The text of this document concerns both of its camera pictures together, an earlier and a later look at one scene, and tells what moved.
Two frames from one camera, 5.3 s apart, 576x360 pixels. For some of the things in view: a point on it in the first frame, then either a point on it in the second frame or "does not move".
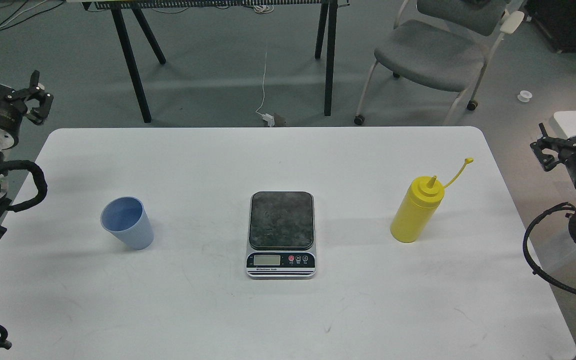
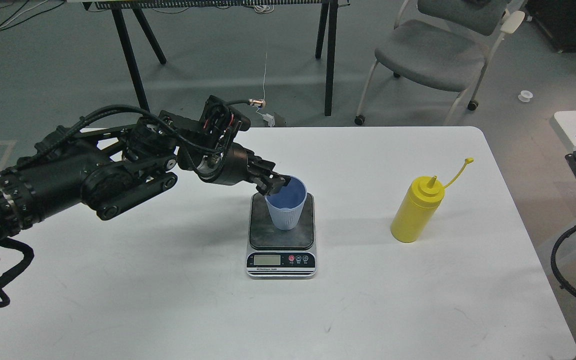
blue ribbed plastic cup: x=126 y=218 to x=287 y=203
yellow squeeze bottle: x=418 y=205 does not move
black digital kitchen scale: x=282 y=234 does not move
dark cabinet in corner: x=572 y=25 does not move
